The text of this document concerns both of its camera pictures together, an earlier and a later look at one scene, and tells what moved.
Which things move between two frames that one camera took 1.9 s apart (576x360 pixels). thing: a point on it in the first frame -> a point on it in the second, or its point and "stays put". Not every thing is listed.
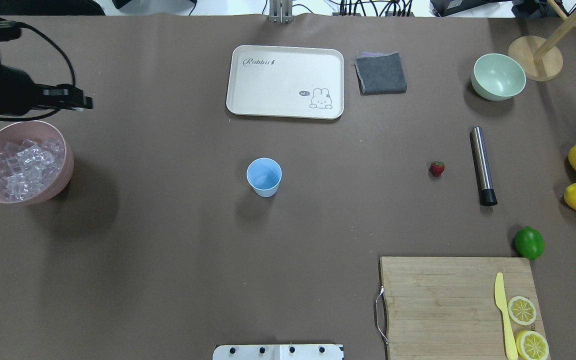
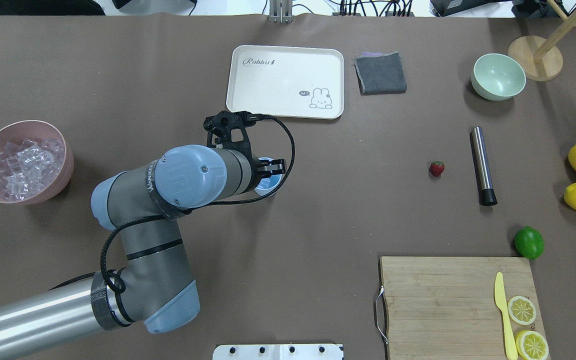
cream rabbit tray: [286, 81] stays put
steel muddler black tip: [487, 191] stays put
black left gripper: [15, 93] -> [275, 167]
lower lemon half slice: [531, 345] stays put
